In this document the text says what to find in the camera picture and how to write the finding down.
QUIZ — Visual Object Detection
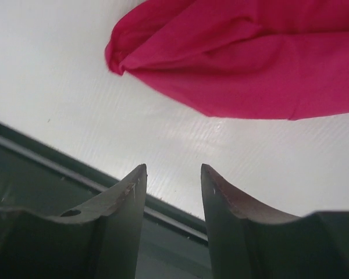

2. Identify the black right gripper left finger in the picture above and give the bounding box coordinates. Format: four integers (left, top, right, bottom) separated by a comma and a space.
0, 164, 147, 278

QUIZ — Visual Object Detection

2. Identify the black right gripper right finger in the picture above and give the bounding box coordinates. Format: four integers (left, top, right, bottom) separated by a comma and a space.
201, 164, 349, 278

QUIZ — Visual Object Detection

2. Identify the crimson pink t shirt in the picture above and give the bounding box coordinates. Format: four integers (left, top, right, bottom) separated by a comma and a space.
105, 1, 349, 120

